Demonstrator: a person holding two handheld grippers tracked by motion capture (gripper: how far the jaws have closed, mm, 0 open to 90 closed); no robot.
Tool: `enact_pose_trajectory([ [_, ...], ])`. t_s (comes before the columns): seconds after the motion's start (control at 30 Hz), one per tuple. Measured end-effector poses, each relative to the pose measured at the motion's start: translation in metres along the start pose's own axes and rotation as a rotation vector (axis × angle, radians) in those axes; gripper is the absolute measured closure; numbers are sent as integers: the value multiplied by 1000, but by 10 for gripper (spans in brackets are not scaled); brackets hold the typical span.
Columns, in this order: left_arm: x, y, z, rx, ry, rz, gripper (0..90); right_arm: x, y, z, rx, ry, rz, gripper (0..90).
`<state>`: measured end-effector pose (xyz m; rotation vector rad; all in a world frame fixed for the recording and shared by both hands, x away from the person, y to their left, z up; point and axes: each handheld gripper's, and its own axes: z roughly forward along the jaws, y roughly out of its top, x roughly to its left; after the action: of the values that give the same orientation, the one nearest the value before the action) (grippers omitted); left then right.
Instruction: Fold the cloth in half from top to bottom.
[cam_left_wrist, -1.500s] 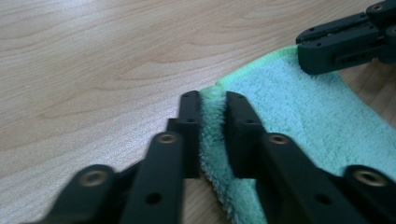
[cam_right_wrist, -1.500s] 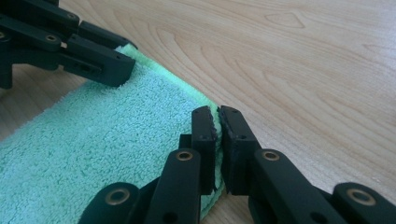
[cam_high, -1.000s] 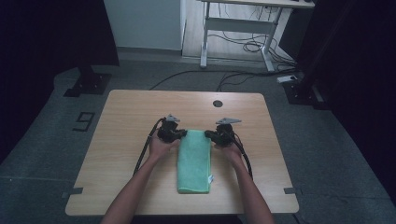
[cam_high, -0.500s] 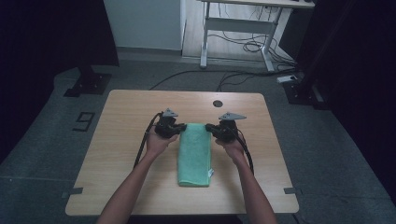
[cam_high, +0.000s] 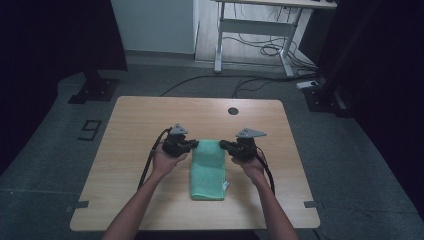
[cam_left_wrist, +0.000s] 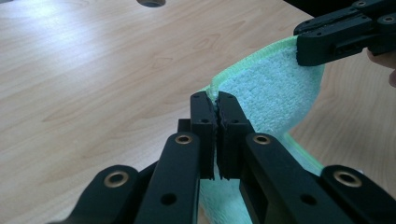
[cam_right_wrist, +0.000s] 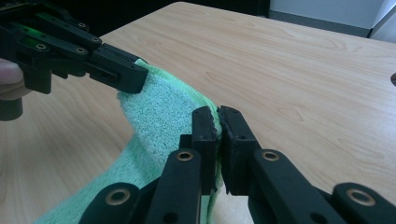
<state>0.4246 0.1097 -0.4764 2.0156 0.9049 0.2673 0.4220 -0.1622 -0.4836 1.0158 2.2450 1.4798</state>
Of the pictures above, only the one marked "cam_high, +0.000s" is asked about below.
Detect long black floor cable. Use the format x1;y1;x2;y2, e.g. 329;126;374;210
159;74;301;99

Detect white desk frame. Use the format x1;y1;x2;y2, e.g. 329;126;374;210
213;0;338;78

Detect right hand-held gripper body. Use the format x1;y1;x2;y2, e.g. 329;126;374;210
231;127;268;162

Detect tangled black floor cables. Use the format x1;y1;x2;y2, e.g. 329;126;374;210
223;33;318;76

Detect black stand base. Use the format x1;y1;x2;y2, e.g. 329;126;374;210
68;69;120;105
303;79;354;118

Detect dark curtain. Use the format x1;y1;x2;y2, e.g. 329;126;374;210
0;0;128;174
316;0;424;221

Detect white power strip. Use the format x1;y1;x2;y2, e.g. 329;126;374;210
296;80;319;90

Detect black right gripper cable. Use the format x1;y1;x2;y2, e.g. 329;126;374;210
254;148;276;196

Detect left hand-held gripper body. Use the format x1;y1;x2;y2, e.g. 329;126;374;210
162;123;189;158

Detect green cloth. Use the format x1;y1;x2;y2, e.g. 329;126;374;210
189;139;230;202

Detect person's right hand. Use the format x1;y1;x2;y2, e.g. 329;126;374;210
231;152;266;184

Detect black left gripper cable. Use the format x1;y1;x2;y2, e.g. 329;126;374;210
137;127;173;191

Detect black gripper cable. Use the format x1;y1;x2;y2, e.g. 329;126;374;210
137;127;173;191
254;148;276;196

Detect person's left hand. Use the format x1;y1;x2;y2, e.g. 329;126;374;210
151;148;189;179

